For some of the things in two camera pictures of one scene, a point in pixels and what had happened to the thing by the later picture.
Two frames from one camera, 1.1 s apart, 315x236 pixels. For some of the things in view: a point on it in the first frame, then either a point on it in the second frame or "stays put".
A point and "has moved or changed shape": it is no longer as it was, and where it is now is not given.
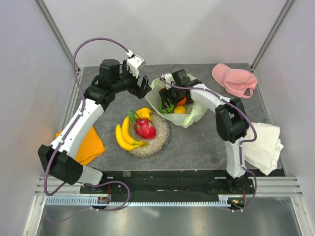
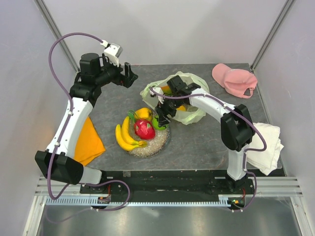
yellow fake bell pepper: (144, 113) stays put
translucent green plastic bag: (195, 112) stays put
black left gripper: (125, 70) to (129, 76)
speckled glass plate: (155, 145) stays put
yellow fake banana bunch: (125, 137) stays put
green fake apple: (169, 110) has moved or changed shape
